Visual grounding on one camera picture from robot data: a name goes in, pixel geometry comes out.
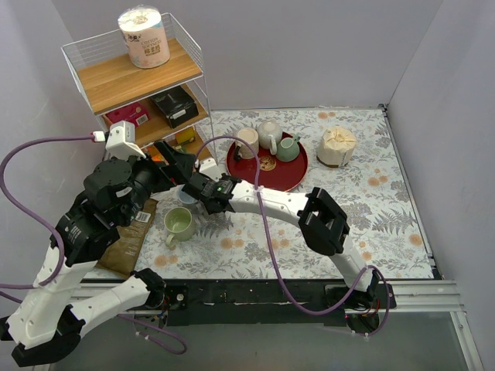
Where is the grey blue mug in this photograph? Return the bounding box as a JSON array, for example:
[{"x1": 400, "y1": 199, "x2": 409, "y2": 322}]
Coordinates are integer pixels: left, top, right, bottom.
[{"x1": 177, "y1": 185, "x2": 200, "y2": 213}]

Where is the light green mug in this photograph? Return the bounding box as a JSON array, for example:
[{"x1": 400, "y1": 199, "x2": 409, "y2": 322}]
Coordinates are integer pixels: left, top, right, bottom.
[{"x1": 164, "y1": 207, "x2": 196, "y2": 248}]

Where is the speckled white round mug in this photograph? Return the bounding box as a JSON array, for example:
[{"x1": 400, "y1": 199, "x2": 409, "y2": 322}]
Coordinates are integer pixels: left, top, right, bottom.
[{"x1": 257, "y1": 121, "x2": 282, "y2": 155}]

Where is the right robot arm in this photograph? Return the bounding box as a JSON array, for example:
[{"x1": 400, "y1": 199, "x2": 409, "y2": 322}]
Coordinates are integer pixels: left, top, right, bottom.
[{"x1": 183, "y1": 172, "x2": 378, "y2": 308}]

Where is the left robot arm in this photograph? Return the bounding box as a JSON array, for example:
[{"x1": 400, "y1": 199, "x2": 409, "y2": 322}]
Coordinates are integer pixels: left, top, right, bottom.
[{"x1": 1, "y1": 141, "x2": 196, "y2": 367}]

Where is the beige textured mug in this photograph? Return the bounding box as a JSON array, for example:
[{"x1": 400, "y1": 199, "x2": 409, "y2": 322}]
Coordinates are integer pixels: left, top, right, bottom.
[{"x1": 234, "y1": 128, "x2": 259, "y2": 162}]

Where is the orange yellow sponge box back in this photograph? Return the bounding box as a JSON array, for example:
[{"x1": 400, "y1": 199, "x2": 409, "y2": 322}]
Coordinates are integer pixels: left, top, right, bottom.
[{"x1": 175, "y1": 127, "x2": 196, "y2": 145}]

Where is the black green box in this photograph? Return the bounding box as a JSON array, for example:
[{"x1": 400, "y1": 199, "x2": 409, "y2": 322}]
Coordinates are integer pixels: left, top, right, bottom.
[{"x1": 149, "y1": 86, "x2": 199, "y2": 128}]

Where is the red round tray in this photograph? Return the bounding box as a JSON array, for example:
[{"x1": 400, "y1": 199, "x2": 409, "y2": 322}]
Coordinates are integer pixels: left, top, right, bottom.
[{"x1": 226, "y1": 143, "x2": 309, "y2": 192}]

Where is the pink orange sponge box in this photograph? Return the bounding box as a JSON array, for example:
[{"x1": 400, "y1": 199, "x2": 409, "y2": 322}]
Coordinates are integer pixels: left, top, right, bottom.
[{"x1": 105, "y1": 102, "x2": 150, "y2": 127}]

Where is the brown paper bag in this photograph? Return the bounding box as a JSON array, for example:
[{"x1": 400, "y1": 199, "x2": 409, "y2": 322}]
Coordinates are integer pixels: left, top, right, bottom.
[{"x1": 96, "y1": 199, "x2": 158, "y2": 277}]

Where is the small celadon teacup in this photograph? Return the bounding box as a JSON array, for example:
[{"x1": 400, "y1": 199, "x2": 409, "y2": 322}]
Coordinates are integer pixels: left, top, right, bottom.
[{"x1": 276, "y1": 135, "x2": 300, "y2": 162}]

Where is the wrapped toilet paper roll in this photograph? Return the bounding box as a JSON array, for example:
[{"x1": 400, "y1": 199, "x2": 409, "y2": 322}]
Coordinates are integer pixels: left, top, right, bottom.
[{"x1": 118, "y1": 5, "x2": 170, "y2": 69}]

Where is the paper wrapped round package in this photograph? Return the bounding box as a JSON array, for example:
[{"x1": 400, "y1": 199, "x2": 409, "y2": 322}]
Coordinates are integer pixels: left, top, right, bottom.
[{"x1": 316, "y1": 126, "x2": 357, "y2": 168}]

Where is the floral tablecloth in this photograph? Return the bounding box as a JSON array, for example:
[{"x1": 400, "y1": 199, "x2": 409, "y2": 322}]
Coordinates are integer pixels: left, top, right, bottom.
[{"x1": 135, "y1": 108, "x2": 432, "y2": 279}]

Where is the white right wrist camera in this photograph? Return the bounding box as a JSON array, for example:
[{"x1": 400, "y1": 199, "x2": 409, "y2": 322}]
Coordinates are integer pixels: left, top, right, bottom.
[{"x1": 195, "y1": 157, "x2": 222, "y2": 181}]

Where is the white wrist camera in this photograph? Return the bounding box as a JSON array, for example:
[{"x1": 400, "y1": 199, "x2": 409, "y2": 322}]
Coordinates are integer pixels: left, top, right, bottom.
[
  {"x1": 195, "y1": 157, "x2": 222, "y2": 181},
  {"x1": 91, "y1": 121, "x2": 146, "y2": 161}
]

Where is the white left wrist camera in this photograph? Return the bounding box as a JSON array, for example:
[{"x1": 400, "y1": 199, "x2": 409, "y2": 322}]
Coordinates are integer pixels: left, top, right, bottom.
[{"x1": 91, "y1": 121, "x2": 146, "y2": 161}]

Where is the white wire wooden shelf rack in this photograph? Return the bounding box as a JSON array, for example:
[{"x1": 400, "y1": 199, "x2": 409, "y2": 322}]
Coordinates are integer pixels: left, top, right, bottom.
[{"x1": 62, "y1": 12, "x2": 213, "y2": 148}]

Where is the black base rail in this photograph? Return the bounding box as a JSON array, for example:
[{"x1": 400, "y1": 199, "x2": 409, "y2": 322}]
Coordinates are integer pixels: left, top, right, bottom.
[{"x1": 133, "y1": 276, "x2": 398, "y2": 329}]

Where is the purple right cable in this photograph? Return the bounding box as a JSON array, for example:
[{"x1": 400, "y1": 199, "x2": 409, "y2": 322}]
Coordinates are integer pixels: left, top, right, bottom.
[{"x1": 195, "y1": 134, "x2": 390, "y2": 333}]

